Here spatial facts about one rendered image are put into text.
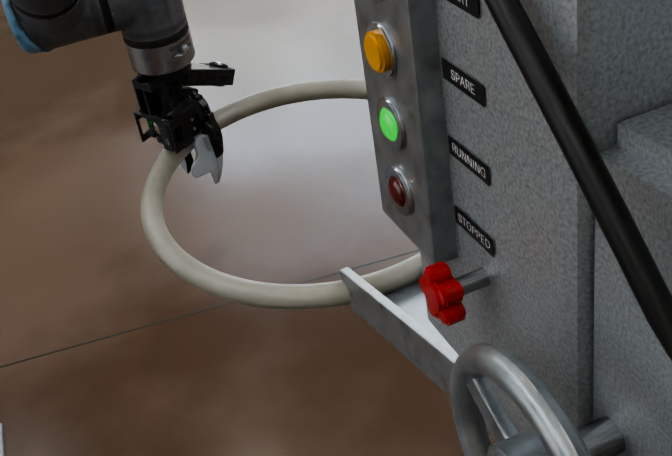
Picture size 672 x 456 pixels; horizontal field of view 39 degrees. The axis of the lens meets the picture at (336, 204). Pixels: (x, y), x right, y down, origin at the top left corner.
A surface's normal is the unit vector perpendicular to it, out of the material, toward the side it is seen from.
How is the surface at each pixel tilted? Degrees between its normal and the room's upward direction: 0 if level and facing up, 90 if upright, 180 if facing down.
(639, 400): 90
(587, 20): 90
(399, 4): 90
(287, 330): 0
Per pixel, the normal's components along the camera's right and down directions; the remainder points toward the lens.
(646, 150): -0.91, 0.33
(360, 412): -0.14, -0.83
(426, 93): 0.40, 0.46
